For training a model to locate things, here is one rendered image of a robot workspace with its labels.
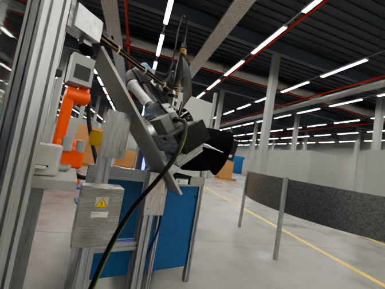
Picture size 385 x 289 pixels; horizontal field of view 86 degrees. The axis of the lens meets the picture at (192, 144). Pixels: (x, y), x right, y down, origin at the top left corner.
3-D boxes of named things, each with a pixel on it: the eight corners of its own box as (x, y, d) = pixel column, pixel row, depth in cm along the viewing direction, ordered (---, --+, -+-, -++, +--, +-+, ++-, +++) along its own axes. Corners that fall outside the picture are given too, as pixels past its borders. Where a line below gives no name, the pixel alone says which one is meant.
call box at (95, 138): (88, 147, 126) (91, 129, 127) (87, 146, 135) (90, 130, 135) (115, 151, 134) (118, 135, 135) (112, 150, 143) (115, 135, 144)
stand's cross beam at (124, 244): (92, 253, 86) (94, 243, 87) (91, 249, 90) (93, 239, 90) (136, 249, 96) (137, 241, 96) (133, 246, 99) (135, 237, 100)
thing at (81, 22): (69, 24, 58) (75, -4, 58) (54, 27, 61) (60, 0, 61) (99, 45, 67) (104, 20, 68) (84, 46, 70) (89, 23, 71)
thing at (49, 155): (-13, 173, 61) (-4, 137, 61) (3, 167, 75) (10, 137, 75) (55, 178, 69) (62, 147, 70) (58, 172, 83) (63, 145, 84)
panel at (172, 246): (72, 282, 128) (93, 176, 132) (72, 281, 128) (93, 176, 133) (185, 266, 169) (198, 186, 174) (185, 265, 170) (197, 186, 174)
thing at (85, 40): (82, 50, 64) (85, 35, 64) (74, 51, 65) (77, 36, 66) (95, 58, 68) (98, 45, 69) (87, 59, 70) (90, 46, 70)
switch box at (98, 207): (70, 249, 72) (82, 186, 74) (70, 238, 80) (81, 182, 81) (114, 245, 80) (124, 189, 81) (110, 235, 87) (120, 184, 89)
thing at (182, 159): (178, 168, 81) (175, 158, 78) (167, 160, 88) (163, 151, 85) (203, 150, 86) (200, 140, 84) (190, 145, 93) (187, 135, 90)
